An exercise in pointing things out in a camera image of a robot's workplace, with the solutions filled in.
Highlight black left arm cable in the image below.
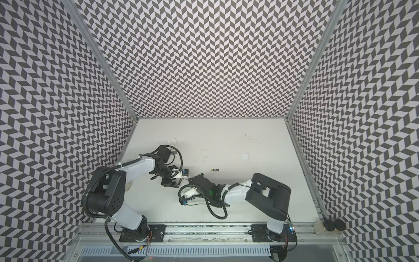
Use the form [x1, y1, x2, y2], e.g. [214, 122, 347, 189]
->
[152, 144, 184, 174]

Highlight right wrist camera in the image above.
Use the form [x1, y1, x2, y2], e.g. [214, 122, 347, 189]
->
[180, 187, 200, 205]

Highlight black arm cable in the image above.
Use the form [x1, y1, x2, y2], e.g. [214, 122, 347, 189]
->
[152, 144, 184, 174]
[177, 183, 249, 220]

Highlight aluminium corner post right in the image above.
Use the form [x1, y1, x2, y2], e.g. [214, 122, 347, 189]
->
[286, 0, 348, 122]

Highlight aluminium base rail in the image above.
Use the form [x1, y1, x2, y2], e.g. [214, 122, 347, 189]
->
[70, 222, 346, 247]

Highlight small bottle black cap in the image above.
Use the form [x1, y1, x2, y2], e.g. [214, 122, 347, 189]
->
[125, 181, 132, 192]

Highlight black round knob pair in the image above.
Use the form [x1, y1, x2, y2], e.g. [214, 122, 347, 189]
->
[323, 218, 347, 232]

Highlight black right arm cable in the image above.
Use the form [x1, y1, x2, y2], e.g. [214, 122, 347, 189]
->
[177, 183, 249, 220]

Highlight white remote green buttons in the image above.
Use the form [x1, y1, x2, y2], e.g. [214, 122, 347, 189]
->
[167, 139, 177, 147]

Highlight aluminium corner post left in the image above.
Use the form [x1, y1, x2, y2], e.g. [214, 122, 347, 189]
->
[61, 0, 138, 121]

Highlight aluminium corner post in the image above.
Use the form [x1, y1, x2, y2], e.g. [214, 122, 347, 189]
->
[61, 0, 138, 121]
[286, 0, 348, 122]

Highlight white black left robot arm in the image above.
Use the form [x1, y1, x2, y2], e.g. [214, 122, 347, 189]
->
[81, 145, 183, 242]

